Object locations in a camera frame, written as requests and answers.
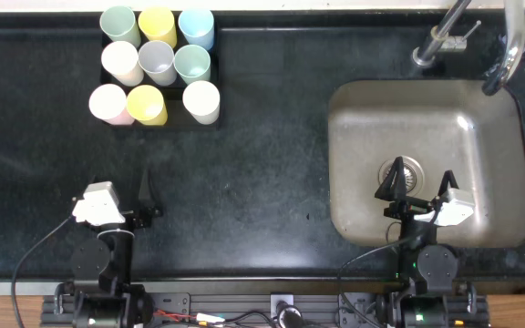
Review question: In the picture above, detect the yellow cup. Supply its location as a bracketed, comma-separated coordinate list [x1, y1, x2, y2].
[126, 84, 169, 127]
[137, 5, 178, 49]

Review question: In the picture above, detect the white cup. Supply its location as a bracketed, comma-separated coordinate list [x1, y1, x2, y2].
[100, 40, 145, 87]
[181, 80, 221, 126]

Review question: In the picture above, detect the green cup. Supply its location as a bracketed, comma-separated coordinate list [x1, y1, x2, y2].
[172, 44, 212, 88]
[98, 5, 142, 49]

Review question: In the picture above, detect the black cable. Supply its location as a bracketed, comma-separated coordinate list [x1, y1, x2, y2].
[336, 200, 444, 328]
[9, 214, 75, 328]

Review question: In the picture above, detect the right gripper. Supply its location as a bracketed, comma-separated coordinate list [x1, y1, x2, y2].
[374, 156, 460, 223]

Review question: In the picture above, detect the grey cup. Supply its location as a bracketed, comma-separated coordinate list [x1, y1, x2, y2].
[137, 39, 178, 87]

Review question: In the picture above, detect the black tray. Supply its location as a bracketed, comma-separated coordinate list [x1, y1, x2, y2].
[99, 8, 222, 129]

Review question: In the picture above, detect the steel sink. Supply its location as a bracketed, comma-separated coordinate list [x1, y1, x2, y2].
[327, 79, 525, 250]

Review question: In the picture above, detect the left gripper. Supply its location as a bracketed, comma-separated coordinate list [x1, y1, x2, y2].
[123, 165, 164, 231]

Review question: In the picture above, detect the pink cup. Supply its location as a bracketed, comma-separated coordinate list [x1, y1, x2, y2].
[87, 83, 136, 127]

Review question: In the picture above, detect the steel tap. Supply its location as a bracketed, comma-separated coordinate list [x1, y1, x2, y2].
[410, 0, 525, 97]

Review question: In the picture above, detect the mounting rail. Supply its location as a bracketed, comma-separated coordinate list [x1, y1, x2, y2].
[38, 291, 491, 328]

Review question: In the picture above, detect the blue cup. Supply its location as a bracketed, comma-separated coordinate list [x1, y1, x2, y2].
[177, 7, 216, 51]

